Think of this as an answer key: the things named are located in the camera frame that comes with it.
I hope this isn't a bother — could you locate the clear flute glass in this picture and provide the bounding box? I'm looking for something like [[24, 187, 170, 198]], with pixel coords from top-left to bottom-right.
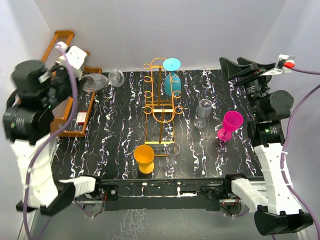
[[82, 69, 125, 93]]

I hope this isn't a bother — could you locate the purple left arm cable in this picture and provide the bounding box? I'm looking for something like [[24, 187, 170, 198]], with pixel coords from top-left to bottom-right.
[[22, 42, 106, 240]]

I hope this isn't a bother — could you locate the wooden stepped shelf rack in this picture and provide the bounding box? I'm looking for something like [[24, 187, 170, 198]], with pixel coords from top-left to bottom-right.
[[41, 30, 103, 138]]

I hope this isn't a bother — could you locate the gold wire glass rack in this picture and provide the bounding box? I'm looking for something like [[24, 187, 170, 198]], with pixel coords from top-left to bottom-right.
[[143, 57, 184, 157]]

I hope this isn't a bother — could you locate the red white small block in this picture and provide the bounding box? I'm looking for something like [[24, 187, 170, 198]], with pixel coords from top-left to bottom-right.
[[76, 111, 87, 125]]

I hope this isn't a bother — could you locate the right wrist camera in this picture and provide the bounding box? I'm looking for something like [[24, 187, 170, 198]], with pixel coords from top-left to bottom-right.
[[262, 54, 295, 76]]

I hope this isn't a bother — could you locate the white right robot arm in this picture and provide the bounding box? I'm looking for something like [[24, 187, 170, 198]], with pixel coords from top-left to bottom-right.
[[219, 54, 314, 236]]

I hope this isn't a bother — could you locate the orange plastic wine glass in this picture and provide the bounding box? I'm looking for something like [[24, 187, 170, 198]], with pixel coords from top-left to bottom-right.
[[134, 144, 155, 174]]

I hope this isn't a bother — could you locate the magenta plastic wine glass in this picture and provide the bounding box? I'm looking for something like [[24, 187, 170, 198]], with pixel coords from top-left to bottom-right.
[[217, 111, 244, 142]]

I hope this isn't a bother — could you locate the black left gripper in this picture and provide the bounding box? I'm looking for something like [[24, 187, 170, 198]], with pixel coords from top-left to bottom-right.
[[40, 60, 88, 110]]

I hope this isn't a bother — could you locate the aluminium frame rail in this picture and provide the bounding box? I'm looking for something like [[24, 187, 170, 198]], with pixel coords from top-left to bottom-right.
[[17, 181, 310, 240]]

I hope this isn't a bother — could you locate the clear wine glass front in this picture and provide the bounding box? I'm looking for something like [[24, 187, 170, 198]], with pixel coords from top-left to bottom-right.
[[165, 142, 180, 173]]

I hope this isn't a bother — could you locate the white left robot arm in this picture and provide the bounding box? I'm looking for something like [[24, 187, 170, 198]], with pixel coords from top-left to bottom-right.
[[2, 60, 104, 216]]

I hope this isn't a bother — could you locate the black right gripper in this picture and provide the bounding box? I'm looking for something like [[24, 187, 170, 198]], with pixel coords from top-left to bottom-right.
[[220, 57, 277, 119]]

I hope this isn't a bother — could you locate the blue plastic wine glass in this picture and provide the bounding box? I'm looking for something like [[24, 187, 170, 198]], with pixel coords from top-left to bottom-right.
[[163, 58, 182, 98]]

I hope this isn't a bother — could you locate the grey clear wine glass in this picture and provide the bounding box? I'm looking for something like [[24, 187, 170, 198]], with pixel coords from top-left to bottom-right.
[[194, 99, 213, 129]]

